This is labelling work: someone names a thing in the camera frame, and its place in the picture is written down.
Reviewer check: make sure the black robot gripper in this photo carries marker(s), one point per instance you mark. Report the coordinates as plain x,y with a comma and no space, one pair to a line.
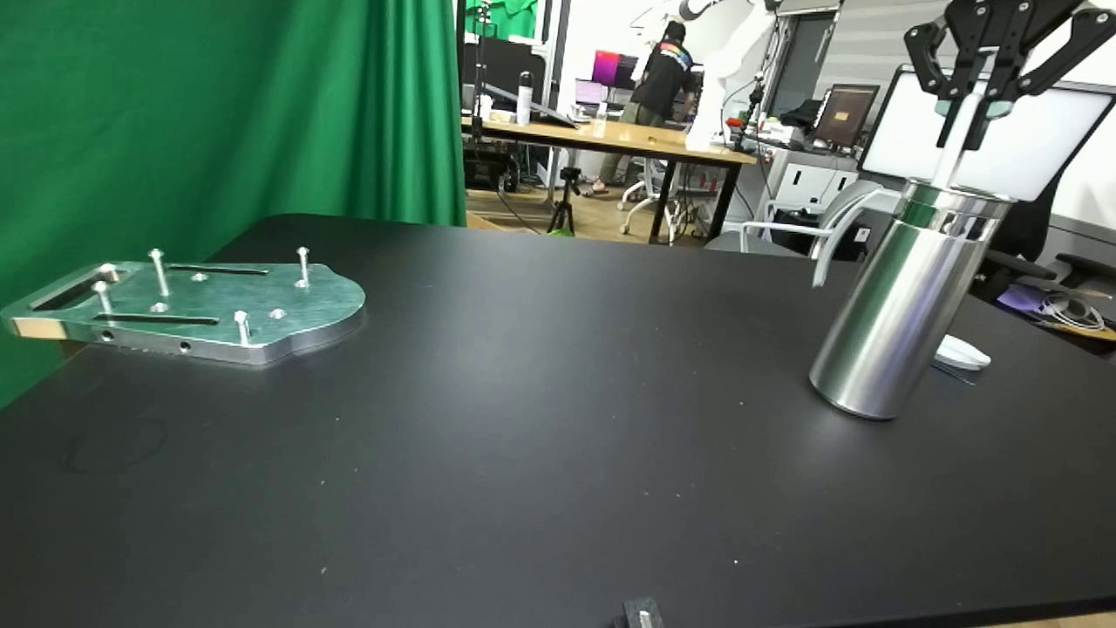
1007,30

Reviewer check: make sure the silver metal bottle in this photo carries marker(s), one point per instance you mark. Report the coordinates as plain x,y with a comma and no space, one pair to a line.
904,302

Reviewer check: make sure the large white computer monitor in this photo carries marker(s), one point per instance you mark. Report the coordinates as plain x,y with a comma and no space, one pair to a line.
1018,155

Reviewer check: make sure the dark laptop on stand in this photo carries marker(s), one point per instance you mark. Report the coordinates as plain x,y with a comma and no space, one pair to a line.
844,112

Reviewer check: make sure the white office chair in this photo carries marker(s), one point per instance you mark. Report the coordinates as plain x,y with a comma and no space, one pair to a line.
842,213

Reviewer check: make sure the white oval lid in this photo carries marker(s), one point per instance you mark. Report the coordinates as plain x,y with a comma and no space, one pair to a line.
956,355

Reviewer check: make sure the person in dark shirt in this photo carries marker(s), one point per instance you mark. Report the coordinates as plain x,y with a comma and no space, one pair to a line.
664,77

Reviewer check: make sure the wooden background table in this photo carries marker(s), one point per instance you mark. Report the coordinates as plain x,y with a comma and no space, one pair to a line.
634,140

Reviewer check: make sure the background monitor with purple screen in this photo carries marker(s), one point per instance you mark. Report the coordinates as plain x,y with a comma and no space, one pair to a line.
611,66

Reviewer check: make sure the white bolt back right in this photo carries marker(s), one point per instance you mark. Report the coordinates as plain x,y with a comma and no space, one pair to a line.
303,265

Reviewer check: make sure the white bolt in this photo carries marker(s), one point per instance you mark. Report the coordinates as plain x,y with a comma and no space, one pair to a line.
303,265
156,273
241,321
103,298

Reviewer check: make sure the green metal fixture plate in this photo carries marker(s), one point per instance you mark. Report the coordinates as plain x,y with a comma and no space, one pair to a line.
196,321

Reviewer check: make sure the white bolt front right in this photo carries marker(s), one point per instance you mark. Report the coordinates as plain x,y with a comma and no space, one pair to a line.
241,321

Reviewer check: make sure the white bolt back left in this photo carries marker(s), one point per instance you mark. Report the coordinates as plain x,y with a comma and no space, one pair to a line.
156,273

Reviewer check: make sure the green screen curtain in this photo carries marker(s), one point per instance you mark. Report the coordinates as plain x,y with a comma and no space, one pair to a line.
174,122

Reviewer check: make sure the white bolt front left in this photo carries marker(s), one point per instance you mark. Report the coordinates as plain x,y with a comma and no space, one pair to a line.
103,298

